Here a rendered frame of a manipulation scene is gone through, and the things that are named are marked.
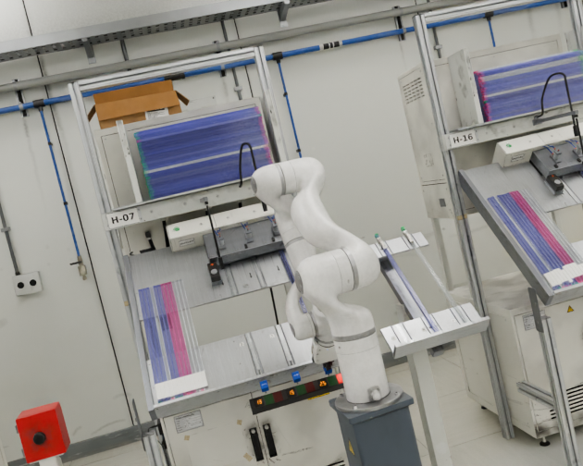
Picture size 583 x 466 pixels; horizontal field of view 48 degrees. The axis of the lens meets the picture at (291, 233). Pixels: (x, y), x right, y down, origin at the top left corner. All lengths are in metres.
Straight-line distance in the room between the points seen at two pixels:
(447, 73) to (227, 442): 1.84
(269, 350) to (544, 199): 1.32
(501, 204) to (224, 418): 1.39
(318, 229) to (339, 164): 2.44
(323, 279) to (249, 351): 0.66
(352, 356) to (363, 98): 2.78
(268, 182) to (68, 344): 2.51
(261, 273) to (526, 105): 1.36
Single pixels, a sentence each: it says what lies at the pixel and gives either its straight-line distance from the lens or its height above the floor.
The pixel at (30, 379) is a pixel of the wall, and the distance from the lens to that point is 4.28.
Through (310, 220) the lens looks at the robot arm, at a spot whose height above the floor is 1.21.
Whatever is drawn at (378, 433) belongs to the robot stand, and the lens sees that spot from 1.80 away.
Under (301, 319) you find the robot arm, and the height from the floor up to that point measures 0.92.
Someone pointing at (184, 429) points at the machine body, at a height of 0.53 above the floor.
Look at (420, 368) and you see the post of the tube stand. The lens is 2.43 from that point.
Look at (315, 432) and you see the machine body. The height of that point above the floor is 0.37.
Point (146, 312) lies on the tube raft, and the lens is 2.44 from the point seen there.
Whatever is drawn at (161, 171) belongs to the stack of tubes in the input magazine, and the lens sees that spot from 2.58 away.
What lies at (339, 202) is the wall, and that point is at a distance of 4.22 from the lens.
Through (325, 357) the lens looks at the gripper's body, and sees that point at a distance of 2.12.
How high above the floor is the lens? 1.32
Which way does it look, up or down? 4 degrees down
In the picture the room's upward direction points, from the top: 13 degrees counter-clockwise
